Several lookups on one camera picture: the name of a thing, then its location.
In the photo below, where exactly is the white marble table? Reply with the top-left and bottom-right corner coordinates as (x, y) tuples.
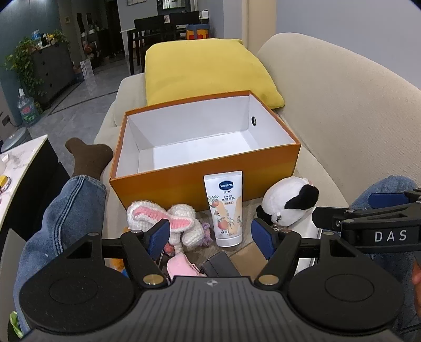
(0, 134), (71, 244)

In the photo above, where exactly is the pink plush pouch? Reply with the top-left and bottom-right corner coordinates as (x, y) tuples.
(167, 253), (202, 277)

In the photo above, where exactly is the green object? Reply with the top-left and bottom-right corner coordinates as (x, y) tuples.
(9, 311), (24, 338)

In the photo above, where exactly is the purple yarn toy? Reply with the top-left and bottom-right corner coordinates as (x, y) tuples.
(201, 222), (214, 247)

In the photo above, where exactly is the grey round bin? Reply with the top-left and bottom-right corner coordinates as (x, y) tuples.
(0, 127), (32, 153)

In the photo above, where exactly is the large water jug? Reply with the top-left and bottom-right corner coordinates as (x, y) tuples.
(17, 94), (43, 126)

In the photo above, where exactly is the yellow flower arrangement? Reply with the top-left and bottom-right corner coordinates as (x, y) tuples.
(33, 29), (68, 47)

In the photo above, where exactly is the beige sofa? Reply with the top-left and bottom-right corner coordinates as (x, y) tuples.
(94, 33), (421, 280)

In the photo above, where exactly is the person's right leg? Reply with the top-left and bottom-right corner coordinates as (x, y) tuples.
(349, 178), (421, 339)

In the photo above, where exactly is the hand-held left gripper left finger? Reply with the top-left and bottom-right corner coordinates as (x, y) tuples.
(57, 219), (172, 290)

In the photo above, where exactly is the orange cardboard box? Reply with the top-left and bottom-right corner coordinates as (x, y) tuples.
(109, 90), (301, 211)

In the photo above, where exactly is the black box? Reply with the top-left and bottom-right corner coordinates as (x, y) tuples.
(201, 252), (242, 277)

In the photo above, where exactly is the orange blue stool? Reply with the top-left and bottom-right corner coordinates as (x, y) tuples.
(186, 24), (211, 41)

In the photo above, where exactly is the panda plush toy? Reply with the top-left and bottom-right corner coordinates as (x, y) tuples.
(257, 177), (319, 231)

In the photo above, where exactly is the person's left leg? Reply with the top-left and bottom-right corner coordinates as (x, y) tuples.
(13, 175), (127, 338)

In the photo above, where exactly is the dark dining chair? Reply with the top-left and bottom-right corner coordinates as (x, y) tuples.
(133, 16), (168, 66)
(168, 11), (201, 42)

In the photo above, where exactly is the person's leg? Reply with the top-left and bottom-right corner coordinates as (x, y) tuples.
(13, 175), (127, 338)
(349, 178), (421, 339)

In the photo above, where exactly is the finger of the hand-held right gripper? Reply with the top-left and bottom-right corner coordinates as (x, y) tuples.
(368, 188), (421, 211)
(312, 205), (421, 231)

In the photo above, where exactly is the white pink crochet bunny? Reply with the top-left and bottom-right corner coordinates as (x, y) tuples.
(127, 200), (203, 252)

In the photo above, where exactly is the white lotion tube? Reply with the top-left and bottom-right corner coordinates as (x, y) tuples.
(203, 170), (244, 248)

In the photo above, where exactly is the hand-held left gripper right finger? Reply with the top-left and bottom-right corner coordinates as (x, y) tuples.
(252, 218), (362, 291)

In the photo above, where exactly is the yellow pillow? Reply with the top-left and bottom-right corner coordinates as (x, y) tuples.
(145, 38), (285, 109)

